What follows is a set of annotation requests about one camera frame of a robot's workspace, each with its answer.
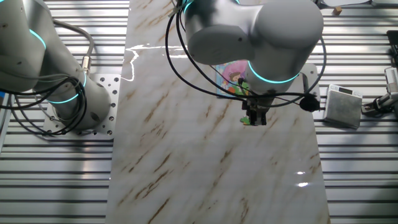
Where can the white marble pattern board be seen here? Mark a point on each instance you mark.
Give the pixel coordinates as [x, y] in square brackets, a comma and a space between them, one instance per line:
[186, 155]

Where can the silver digital scale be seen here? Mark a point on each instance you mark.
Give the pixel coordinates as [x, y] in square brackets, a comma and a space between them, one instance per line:
[342, 107]

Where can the green puzzle piece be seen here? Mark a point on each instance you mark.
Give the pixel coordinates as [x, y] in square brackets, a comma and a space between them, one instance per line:
[245, 120]

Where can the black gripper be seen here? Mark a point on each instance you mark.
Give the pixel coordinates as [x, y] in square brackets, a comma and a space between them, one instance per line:
[258, 101]

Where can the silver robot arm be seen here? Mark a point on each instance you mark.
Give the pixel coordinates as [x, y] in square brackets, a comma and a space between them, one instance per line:
[280, 28]

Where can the small wooden cube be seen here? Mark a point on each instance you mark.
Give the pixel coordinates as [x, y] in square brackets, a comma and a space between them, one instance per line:
[336, 11]

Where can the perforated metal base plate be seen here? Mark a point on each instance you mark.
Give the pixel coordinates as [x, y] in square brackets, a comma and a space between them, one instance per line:
[109, 93]

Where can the silver camera with vents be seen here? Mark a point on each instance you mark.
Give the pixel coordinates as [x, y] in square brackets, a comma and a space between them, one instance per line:
[392, 79]

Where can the colourful fairy puzzle board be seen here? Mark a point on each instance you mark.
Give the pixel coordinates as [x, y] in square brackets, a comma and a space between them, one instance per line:
[231, 74]

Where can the black device box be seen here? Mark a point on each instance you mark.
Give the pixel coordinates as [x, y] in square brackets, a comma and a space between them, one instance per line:
[393, 43]

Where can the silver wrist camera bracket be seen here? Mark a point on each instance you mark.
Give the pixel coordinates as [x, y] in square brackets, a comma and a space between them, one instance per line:
[311, 73]

